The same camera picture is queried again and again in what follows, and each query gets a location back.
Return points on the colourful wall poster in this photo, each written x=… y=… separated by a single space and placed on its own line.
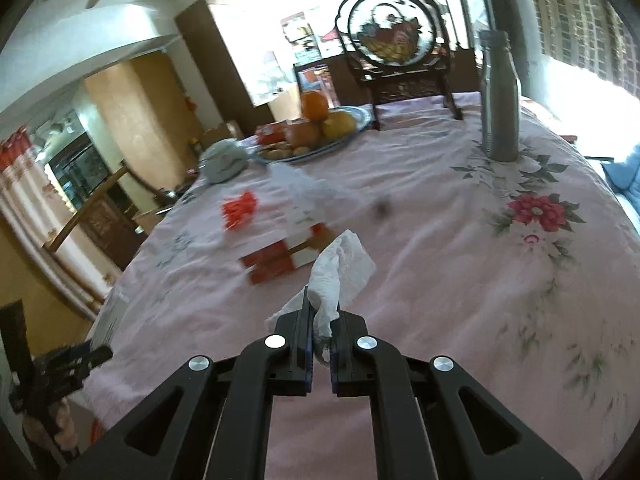
x=300 y=35

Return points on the person's left hand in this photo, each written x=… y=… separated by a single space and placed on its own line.
x=52 y=430

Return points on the orange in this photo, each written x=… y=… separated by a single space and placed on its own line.
x=315 y=106

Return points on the pale green lidded dish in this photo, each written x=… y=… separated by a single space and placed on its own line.
x=222 y=162

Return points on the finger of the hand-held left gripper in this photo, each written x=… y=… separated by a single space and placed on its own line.
x=95 y=356

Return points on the heap of brown nuts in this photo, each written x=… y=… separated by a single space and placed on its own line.
x=285 y=153

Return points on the red round fruit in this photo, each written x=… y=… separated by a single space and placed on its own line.
x=302 y=135

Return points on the translucent plastic bag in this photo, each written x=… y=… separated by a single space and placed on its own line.
x=305 y=190

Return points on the light wooden chair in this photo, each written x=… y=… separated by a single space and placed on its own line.
x=85 y=210

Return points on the yellow apple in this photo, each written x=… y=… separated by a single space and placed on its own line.
x=339 y=126

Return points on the red snack packet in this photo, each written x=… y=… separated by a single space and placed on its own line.
x=270 y=134

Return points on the pink floral tablecloth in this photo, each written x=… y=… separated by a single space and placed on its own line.
x=450 y=285

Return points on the grey metal bottle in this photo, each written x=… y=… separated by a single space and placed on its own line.
x=500 y=110

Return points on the round decorative table screen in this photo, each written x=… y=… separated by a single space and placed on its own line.
x=400 y=85

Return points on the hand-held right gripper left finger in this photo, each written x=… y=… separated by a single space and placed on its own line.
x=300 y=360

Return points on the blue jacket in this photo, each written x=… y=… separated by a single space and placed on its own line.
x=625 y=175

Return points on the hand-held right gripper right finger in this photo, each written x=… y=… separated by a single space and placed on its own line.
x=345 y=365

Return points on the blue rimmed fruit plate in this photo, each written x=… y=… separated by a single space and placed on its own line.
x=345 y=142

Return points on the white tissue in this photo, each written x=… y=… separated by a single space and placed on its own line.
x=335 y=275

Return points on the black glass cabinet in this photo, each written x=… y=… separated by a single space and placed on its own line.
x=80 y=170

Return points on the flattened red carton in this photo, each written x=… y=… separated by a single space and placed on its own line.
x=270 y=265

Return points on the white and red curtain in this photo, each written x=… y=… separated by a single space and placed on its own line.
x=30 y=195

